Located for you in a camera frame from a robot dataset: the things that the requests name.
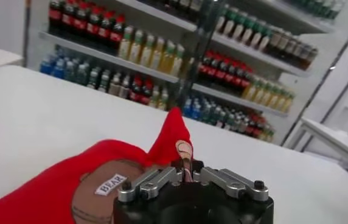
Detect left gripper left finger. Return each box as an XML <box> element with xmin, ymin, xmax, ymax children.
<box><xmin>117</xmin><ymin>159</ymin><xmax>186</xmax><ymax>204</ymax></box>

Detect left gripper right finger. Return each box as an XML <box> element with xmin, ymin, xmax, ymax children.
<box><xmin>191</xmin><ymin>160</ymin><xmax>270</xmax><ymax>203</ymax></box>

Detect red t-shirt with bear print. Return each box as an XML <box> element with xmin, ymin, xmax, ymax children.
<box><xmin>0</xmin><ymin>106</ymin><xmax>195</xmax><ymax>224</ymax></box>

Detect red cap cola bottle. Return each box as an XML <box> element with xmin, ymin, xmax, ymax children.
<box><xmin>232</xmin><ymin>62</ymin><xmax>243</xmax><ymax>88</ymax></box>
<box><xmin>87</xmin><ymin>5</ymin><xmax>100</xmax><ymax>42</ymax></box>
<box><xmin>48</xmin><ymin>0</ymin><xmax>61</xmax><ymax>33</ymax></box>
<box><xmin>224</xmin><ymin>59</ymin><xmax>234</xmax><ymax>86</ymax></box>
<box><xmin>99</xmin><ymin>10</ymin><xmax>113</xmax><ymax>46</ymax></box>
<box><xmin>74</xmin><ymin>1</ymin><xmax>88</xmax><ymax>39</ymax></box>
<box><xmin>216</xmin><ymin>56</ymin><xmax>226</xmax><ymax>83</ymax></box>
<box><xmin>208</xmin><ymin>53</ymin><xmax>218</xmax><ymax>82</ymax></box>
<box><xmin>240</xmin><ymin>65</ymin><xmax>250</xmax><ymax>89</ymax></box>
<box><xmin>61</xmin><ymin>0</ymin><xmax>75</xmax><ymax>36</ymax></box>
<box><xmin>110</xmin><ymin>15</ymin><xmax>125</xmax><ymax>49</ymax></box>
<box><xmin>200</xmin><ymin>51</ymin><xmax>210</xmax><ymax>80</ymax></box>

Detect white side table with legs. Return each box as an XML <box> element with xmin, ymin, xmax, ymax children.
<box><xmin>283</xmin><ymin>117</ymin><xmax>348</xmax><ymax>186</ymax></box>

